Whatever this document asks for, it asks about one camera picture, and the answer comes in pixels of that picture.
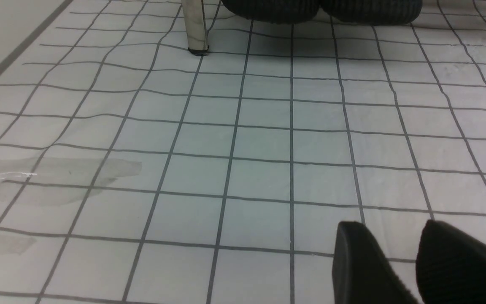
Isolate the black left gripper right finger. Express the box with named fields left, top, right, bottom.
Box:
left=416, top=220, right=486, bottom=304

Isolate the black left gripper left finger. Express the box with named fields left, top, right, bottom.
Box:
left=332, top=221, right=418, bottom=304

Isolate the metal shoe rack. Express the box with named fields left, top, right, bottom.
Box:
left=181, top=0, right=210, bottom=56

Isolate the white grid floor cloth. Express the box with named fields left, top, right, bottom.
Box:
left=0, top=0, right=486, bottom=304

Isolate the clear tape patch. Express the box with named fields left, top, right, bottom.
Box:
left=0, top=157, right=142, bottom=205

